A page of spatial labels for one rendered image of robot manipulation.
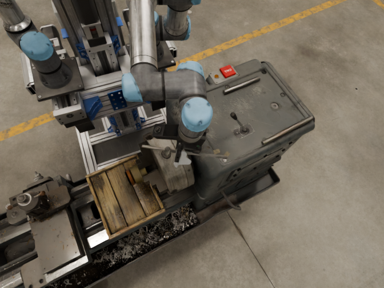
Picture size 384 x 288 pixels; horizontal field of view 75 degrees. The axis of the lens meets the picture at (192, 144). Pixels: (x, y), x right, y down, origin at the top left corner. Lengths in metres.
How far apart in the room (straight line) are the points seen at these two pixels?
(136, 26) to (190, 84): 0.24
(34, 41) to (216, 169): 0.94
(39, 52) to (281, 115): 1.09
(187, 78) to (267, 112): 0.62
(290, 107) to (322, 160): 1.57
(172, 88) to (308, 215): 2.07
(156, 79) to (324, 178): 2.26
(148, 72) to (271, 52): 2.78
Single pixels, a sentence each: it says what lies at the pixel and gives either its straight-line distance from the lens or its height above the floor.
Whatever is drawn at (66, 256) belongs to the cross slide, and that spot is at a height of 0.97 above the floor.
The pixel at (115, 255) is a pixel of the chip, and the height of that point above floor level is 0.56.
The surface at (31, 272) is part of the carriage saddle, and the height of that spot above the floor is 0.90.
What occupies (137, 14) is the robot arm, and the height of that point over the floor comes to 1.71.
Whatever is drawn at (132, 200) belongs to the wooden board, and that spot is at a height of 0.89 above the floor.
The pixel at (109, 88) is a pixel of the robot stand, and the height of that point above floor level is 1.06.
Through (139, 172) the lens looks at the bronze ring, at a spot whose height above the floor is 1.12.
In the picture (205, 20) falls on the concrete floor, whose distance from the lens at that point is 3.56.
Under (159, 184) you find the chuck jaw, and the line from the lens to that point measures 1.15.
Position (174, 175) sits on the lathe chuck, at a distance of 1.07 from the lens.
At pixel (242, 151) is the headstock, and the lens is 1.08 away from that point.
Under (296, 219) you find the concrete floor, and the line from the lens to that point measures 2.47.
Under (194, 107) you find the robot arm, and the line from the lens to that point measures 0.61.
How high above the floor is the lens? 2.21
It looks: 65 degrees down
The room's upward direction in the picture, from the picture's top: 9 degrees clockwise
